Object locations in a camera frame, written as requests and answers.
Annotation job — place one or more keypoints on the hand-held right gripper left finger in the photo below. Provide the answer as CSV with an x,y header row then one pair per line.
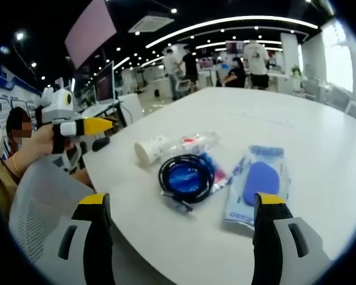
x,y
98,243

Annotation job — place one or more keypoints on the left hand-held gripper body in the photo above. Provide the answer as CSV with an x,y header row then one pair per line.
x,y
57,104

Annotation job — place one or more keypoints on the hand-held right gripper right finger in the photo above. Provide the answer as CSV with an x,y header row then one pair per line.
x,y
270,243

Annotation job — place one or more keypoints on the white paper cup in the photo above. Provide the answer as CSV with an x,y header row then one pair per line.
x,y
146,150

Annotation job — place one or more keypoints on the clear packet with blue pad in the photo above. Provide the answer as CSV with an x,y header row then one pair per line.
x,y
262,181

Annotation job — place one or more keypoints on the blue and red packet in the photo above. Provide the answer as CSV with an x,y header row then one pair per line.
x,y
218,175

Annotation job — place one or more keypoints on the clear plastic bottle red label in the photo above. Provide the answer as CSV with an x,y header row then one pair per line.
x,y
193,142

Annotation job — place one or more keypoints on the person's left hand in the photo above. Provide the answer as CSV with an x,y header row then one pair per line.
x,y
43,141

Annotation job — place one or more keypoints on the office chair with black armrest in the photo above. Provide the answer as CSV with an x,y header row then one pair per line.
x,y
100,144

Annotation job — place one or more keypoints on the white chair back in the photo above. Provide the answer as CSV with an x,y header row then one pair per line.
x,y
132,108

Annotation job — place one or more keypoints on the silver computer monitor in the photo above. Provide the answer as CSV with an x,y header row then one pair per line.
x,y
104,84

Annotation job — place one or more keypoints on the person's head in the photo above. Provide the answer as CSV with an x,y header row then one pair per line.
x,y
13,116

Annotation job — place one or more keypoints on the grey mesh office chair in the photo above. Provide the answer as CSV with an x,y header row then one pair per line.
x,y
44,196

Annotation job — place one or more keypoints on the large hanging screen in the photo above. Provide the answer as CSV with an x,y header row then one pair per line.
x,y
89,32

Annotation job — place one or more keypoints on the white office chair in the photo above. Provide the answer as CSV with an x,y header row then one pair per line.
x,y
184,86

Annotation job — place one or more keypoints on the white table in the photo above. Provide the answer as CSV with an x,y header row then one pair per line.
x,y
284,133

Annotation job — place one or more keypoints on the ceiling air conditioner vent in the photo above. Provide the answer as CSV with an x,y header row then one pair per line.
x,y
150,22

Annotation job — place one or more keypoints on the curved ceiling light strip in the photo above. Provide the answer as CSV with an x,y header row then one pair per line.
x,y
225,21

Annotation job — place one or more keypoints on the green potted plant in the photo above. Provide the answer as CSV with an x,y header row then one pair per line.
x,y
296,71

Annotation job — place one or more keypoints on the white pillar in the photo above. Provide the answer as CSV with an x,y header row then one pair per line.
x,y
289,59

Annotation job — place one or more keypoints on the blue wall poster board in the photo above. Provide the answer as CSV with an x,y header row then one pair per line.
x,y
6,89

